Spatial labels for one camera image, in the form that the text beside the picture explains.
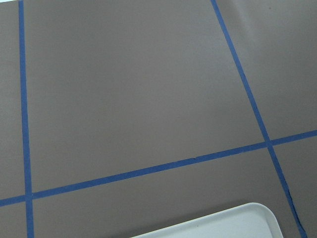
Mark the cream plastic tray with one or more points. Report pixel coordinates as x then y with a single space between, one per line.
251 220

